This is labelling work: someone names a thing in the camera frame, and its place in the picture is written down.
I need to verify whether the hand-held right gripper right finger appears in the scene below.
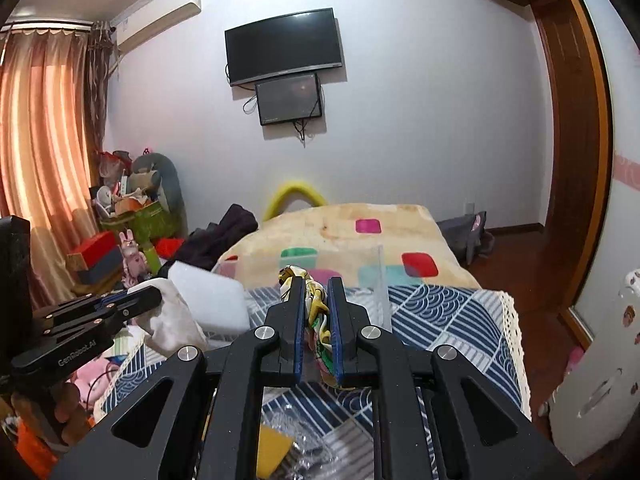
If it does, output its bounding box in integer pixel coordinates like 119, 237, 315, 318
327, 277, 576, 480

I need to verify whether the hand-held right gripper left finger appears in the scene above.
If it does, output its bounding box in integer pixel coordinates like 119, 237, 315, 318
50, 277, 307, 480

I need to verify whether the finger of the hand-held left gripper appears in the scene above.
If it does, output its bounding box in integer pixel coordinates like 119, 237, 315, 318
40, 310, 132, 343
31, 287, 164, 325

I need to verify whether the yellow patterned silk scarf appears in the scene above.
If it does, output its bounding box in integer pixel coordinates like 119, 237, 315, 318
278, 265, 352, 389

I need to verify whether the white cloth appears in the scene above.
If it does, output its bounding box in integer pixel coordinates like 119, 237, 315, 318
125, 277, 210, 357

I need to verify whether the person's left hand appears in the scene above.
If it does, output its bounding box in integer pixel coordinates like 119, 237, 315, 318
10, 379, 95, 447

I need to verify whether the grey-blue box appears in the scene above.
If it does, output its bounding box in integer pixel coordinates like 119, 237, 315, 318
75, 251, 124, 287

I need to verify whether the pink plush toy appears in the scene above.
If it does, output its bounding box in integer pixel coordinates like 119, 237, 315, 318
70, 354, 127, 407

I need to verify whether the red box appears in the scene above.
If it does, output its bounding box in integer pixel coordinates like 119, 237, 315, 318
67, 231, 121, 271

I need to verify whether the pink rabbit plush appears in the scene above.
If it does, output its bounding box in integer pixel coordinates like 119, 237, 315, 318
119, 229, 149, 284

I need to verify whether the clear plastic box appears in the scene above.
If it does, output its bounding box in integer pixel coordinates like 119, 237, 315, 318
345, 245, 392, 335

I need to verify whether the green bottle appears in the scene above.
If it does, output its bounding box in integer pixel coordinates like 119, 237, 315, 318
144, 242, 162, 277

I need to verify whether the red cloth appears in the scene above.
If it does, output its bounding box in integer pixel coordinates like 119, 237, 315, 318
152, 237, 187, 259

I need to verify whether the green shopping bag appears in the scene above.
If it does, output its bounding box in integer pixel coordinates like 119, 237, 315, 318
98, 200, 182, 257

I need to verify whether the white foam block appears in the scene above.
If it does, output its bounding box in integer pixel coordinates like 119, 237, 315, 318
167, 261, 251, 336

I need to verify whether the cream blanket with coloured squares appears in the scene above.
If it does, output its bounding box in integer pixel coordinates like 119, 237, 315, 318
212, 203, 482, 295

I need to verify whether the clear plastic bag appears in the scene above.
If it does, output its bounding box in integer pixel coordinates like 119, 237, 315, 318
260, 399, 352, 480

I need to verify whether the blue wave-patterned cloth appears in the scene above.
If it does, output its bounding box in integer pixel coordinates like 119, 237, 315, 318
92, 284, 532, 480

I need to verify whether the dark clothing pile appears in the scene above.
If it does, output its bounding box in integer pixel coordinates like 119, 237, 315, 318
184, 203, 260, 272

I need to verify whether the yellow sponge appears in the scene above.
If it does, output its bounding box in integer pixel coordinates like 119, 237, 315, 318
256, 425, 295, 480

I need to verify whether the grey shark plush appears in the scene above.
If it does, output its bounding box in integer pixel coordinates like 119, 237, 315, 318
131, 152, 189, 239

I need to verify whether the yellow foam hoop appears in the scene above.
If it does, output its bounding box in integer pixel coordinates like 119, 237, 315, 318
262, 183, 330, 222

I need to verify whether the grey bag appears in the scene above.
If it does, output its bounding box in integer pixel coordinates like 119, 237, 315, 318
436, 211, 496, 267

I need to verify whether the orange curtain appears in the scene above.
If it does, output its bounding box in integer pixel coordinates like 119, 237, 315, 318
0, 22, 97, 308

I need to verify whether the brown curtain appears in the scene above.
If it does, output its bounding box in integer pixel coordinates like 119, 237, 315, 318
82, 21, 115, 192

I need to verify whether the white cut-out panel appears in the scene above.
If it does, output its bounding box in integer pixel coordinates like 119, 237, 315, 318
546, 269, 640, 467

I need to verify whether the white air conditioner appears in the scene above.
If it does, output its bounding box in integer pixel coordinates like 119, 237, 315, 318
111, 0, 203, 54

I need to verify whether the brown wooden door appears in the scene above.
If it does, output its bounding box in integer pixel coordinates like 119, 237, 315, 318
529, 0, 616, 353

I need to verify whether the small black wall monitor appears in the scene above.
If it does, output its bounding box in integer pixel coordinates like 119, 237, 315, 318
255, 73, 322, 127

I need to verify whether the black wall television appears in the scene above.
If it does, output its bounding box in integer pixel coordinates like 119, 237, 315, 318
224, 8, 344, 88

